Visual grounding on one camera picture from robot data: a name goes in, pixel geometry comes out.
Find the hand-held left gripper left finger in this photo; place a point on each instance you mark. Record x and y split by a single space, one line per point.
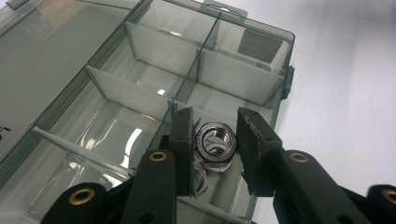
182 149

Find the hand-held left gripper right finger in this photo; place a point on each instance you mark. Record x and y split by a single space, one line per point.
258 155

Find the grey transparent compartment box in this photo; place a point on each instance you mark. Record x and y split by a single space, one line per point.
62 46

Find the silver hex nut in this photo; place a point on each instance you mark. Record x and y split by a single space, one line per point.
201 180
218 158

